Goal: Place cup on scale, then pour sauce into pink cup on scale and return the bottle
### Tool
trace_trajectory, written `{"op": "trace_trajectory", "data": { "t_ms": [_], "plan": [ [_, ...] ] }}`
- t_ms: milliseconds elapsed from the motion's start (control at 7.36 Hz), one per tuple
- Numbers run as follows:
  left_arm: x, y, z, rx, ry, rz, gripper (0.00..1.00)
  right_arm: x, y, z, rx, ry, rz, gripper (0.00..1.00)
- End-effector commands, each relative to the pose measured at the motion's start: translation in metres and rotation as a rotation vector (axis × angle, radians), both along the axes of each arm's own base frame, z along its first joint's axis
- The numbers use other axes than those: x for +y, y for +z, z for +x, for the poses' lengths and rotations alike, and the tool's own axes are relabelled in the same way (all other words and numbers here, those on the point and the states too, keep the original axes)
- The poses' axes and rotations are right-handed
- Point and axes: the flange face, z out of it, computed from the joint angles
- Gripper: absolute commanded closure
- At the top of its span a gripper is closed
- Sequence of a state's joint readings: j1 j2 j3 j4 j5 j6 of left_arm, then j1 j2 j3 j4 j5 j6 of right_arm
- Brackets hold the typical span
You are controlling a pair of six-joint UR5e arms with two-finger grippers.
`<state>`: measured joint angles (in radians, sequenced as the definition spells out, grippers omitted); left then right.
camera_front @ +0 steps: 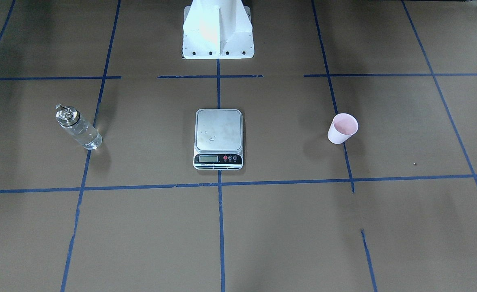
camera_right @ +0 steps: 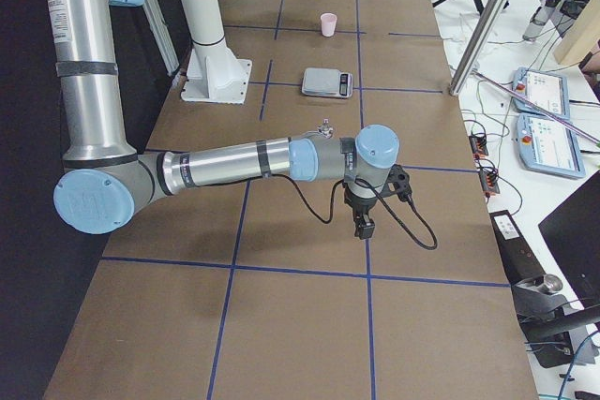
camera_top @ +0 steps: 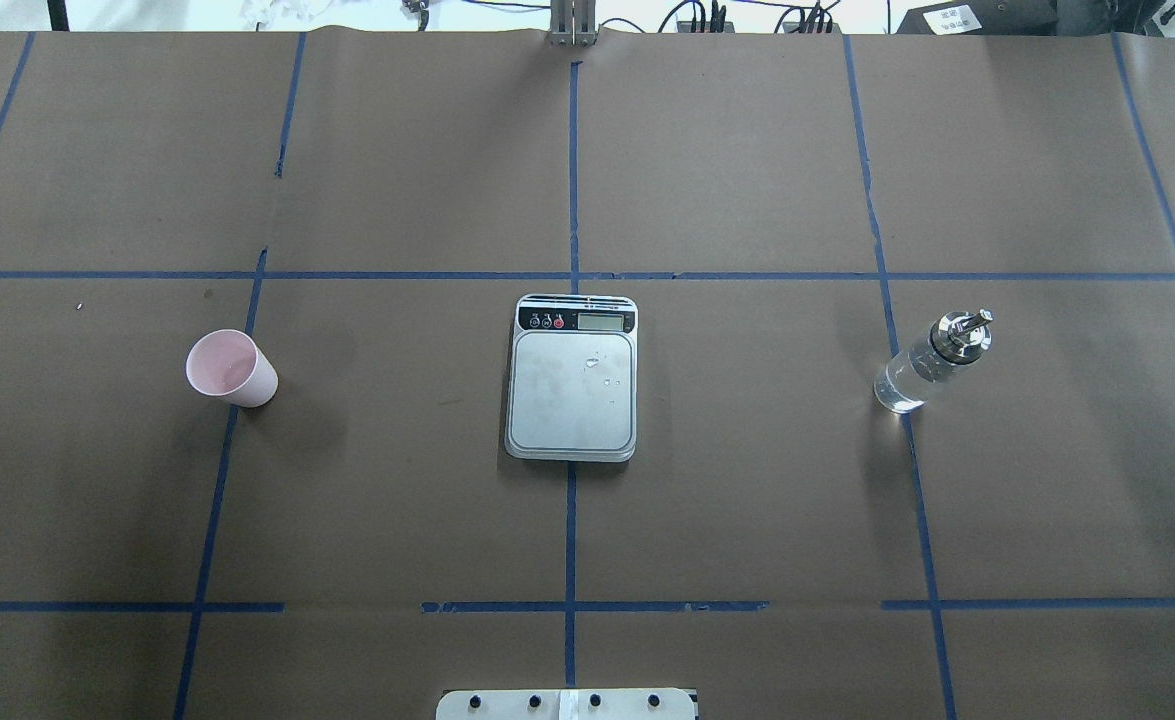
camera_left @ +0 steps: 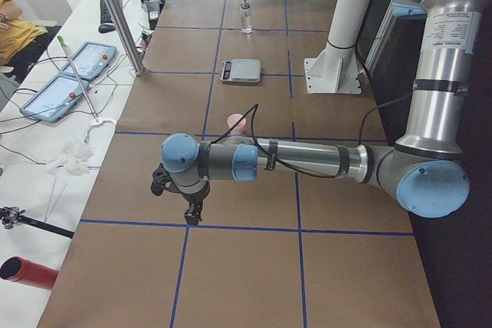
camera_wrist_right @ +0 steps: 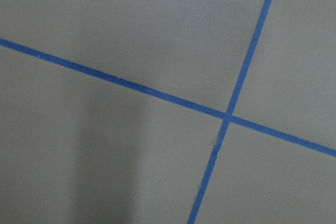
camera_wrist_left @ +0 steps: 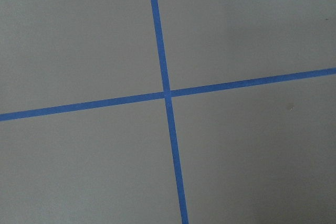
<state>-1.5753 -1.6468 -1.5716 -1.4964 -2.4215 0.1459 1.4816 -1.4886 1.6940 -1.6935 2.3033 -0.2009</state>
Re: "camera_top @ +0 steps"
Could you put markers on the clear glass sauce bottle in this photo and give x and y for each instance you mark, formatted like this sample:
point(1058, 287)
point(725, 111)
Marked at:
point(920, 371)

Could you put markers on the silver digital kitchen scale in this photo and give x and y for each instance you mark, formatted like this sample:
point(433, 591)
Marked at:
point(573, 372)

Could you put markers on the black power strip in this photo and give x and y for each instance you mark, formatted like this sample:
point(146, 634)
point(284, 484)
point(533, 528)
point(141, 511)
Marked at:
point(761, 18)

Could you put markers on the aluminium frame post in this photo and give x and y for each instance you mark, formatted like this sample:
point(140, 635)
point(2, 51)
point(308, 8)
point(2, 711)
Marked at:
point(573, 23)

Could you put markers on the pink plastic cup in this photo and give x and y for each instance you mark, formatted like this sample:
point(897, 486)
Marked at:
point(228, 365)

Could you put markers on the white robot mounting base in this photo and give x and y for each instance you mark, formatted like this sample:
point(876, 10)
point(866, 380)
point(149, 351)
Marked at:
point(570, 703)

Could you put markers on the black box with label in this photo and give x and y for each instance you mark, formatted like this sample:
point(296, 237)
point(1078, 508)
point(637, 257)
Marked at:
point(1003, 18)

